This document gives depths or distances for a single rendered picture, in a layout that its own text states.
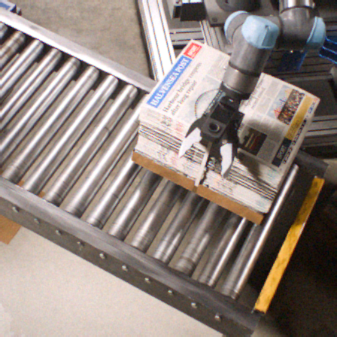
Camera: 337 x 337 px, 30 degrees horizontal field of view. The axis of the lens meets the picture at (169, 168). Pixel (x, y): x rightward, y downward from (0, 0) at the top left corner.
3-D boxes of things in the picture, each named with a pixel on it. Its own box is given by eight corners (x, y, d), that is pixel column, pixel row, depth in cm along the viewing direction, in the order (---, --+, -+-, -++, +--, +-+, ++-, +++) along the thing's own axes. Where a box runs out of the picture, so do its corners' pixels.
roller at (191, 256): (262, 150, 178) (254, 138, 175) (191, 285, 154) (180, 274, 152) (249, 151, 181) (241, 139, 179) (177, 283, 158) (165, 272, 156)
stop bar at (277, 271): (323, 183, 171) (326, 180, 170) (264, 317, 150) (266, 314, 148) (313, 178, 172) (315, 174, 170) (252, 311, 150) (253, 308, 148)
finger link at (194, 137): (186, 153, 148) (214, 130, 143) (177, 160, 142) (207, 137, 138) (177, 143, 148) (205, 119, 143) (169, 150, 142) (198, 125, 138)
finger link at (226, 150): (240, 173, 145) (238, 135, 142) (234, 181, 139) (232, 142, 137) (227, 173, 146) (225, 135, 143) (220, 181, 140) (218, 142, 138)
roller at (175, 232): (242, 139, 179) (233, 127, 177) (168, 273, 155) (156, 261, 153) (229, 141, 182) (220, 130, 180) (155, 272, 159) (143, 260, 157)
